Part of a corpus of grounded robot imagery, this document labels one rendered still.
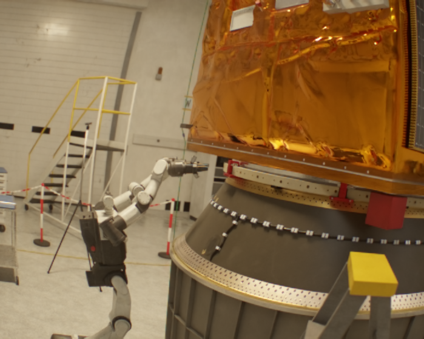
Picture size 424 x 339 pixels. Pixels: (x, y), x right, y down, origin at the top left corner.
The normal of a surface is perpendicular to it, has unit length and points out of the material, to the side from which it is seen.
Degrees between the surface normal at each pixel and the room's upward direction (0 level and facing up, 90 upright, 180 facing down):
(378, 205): 90
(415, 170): 90
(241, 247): 62
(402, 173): 91
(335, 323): 87
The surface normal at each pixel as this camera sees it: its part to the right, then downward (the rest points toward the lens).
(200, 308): -0.83, -0.09
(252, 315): -0.59, -0.04
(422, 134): 0.47, 0.11
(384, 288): -0.25, 0.01
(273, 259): -0.47, -0.51
